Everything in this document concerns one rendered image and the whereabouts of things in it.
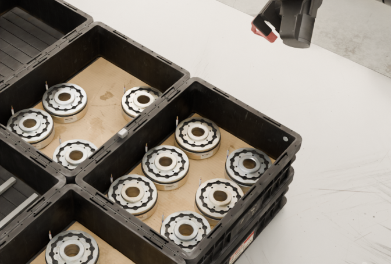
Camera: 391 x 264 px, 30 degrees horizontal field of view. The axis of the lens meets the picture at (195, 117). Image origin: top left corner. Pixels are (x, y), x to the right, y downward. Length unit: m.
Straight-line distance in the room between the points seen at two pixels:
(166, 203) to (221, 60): 0.63
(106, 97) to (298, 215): 0.53
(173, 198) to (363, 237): 0.46
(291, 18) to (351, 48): 1.80
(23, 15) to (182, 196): 0.72
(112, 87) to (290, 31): 0.51
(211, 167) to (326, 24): 1.85
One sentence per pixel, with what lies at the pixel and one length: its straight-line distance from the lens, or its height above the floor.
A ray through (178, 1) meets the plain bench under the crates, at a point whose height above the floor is 0.70.
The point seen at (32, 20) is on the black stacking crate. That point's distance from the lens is 1.98.
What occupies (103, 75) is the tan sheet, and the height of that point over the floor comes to 0.83.
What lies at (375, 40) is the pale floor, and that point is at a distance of 3.34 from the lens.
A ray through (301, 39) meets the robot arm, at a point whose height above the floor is 1.13.
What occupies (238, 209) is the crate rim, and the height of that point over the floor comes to 0.93.
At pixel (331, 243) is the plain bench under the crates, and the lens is 1.69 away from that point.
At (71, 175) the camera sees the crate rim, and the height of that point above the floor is 0.93.
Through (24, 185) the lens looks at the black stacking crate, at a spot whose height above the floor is 0.83.
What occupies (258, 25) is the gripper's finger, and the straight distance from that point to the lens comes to 1.59.
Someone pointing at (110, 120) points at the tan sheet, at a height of 0.83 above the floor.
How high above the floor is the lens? 2.07
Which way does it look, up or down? 47 degrees down
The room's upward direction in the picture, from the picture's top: 4 degrees clockwise
